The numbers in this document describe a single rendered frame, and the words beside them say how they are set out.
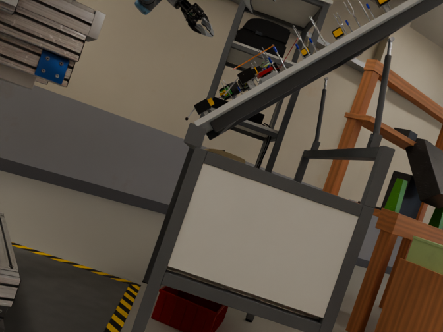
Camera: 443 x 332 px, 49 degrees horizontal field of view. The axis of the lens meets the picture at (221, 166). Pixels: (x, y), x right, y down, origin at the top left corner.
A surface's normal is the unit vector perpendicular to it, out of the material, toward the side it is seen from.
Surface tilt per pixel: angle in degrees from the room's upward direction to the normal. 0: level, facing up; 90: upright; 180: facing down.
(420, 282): 90
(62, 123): 90
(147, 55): 90
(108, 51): 90
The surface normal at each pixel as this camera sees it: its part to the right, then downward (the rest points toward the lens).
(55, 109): 0.46, 0.16
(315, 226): 0.04, 0.02
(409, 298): -0.73, -0.25
